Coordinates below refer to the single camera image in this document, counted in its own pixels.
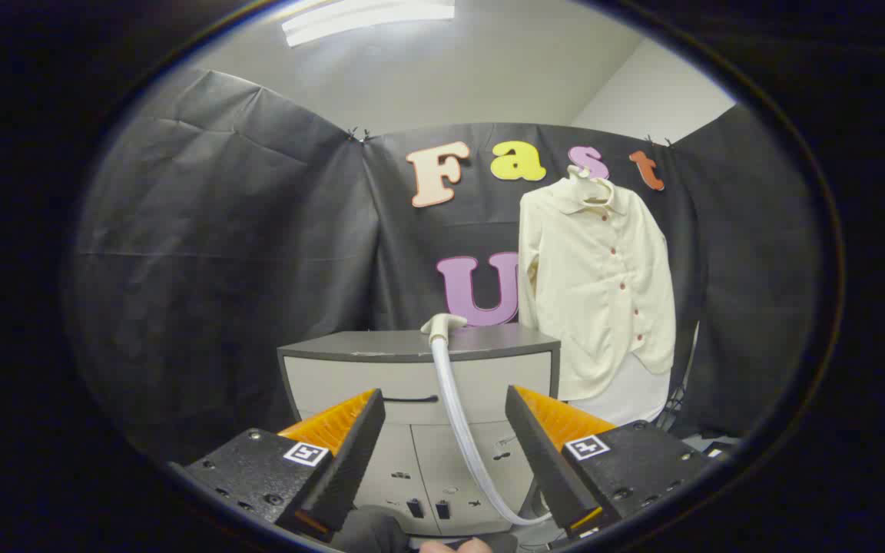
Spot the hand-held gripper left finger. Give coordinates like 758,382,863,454
170,388,386,542

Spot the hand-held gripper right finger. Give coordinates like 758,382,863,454
505,385,720,540

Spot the white garment steamer hose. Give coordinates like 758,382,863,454
431,338,552,528

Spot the white garment steamer head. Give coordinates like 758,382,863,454
421,313,469,344

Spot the cream button shirt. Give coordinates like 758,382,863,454
518,175,677,402

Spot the dark cloth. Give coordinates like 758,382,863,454
331,507,413,553

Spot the grey cabinet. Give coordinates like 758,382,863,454
277,323,562,538

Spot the white hanging ironing pad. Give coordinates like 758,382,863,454
569,353,674,427

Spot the black backdrop stand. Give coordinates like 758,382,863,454
654,384,693,431

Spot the black backdrop cloth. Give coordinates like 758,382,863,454
66,68,824,465

